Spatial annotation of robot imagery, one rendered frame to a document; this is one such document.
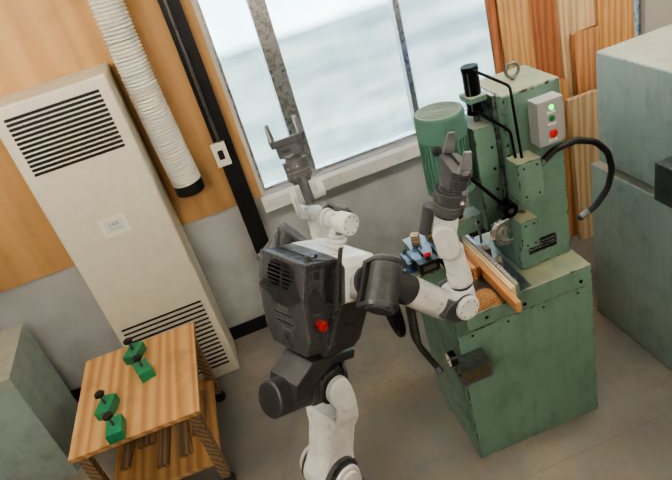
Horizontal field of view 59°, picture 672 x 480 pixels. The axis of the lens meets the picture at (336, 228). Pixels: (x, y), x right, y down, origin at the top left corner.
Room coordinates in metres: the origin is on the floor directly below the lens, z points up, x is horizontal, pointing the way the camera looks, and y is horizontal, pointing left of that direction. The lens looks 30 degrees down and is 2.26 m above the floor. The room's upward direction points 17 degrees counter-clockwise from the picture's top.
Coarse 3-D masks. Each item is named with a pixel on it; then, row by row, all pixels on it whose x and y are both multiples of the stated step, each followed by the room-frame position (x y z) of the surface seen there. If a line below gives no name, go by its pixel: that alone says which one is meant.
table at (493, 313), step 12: (408, 240) 2.11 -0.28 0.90; (420, 240) 2.09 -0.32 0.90; (432, 240) 2.06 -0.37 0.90; (480, 288) 1.67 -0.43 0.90; (492, 288) 1.65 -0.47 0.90; (504, 300) 1.57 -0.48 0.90; (480, 312) 1.55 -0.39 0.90; (492, 312) 1.55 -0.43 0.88; (504, 312) 1.56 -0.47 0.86; (468, 324) 1.54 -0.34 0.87; (480, 324) 1.55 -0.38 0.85
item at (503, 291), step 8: (480, 264) 1.76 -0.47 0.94; (488, 272) 1.70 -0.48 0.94; (488, 280) 1.68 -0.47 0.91; (496, 280) 1.64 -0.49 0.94; (496, 288) 1.63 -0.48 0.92; (504, 288) 1.59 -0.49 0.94; (504, 296) 1.57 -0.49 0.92; (512, 296) 1.54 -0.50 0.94; (512, 304) 1.52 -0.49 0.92; (520, 304) 1.50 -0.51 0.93
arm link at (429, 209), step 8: (424, 208) 1.39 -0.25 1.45; (432, 208) 1.38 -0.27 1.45; (440, 208) 1.35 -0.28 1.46; (464, 208) 1.36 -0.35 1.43; (424, 216) 1.39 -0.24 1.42; (432, 216) 1.39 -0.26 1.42; (440, 216) 1.36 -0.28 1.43; (448, 216) 1.34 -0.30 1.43; (456, 216) 1.34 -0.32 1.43; (424, 224) 1.40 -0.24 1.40; (456, 224) 1.35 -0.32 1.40; (424, 232) 1.40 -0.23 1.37
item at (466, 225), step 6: (468, 210) 1.93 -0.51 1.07; (474, 210) 1.92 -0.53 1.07; (468, 216) 1.89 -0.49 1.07; (474, 216) 1.88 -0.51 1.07; (480, 216) 1.89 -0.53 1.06; (462, 222) 1.88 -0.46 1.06; (468, 222) 1.88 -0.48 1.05; (462, 228) 1.88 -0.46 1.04; (468, 228) 1.88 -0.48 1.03; (474, 228) 1.88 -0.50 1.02; (462, 234) 1.87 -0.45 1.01
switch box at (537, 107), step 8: (544, 96) 1.82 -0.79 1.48; (552, 96) 1.80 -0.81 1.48; (560, 96) 1.79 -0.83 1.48; (528, 104) 1.82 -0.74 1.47; (536, 104) 1.78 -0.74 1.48; (544, 104) 1.78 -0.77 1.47; (560, 104) 1.79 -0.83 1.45; (528, 112) 1.83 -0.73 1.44; (536, 112) 1.78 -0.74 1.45; (544, 112) 1.78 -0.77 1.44; (560, 112) 1.79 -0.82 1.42; (536, 120) 1.78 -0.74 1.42; (544, 120) 1.78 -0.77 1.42; (560, 120) 1.79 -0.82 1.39; (536, 128) 1.79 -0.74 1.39; (544, 128) 1.78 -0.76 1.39; (552, 128) 1.78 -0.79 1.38; (560, 128) 1.79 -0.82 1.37; (536, 136) 1.79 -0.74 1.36; (544, 136) 1.78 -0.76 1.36; (560, 136) 1.79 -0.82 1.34; (536, 144) 1.80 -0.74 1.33; (544, 144) 1.78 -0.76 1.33
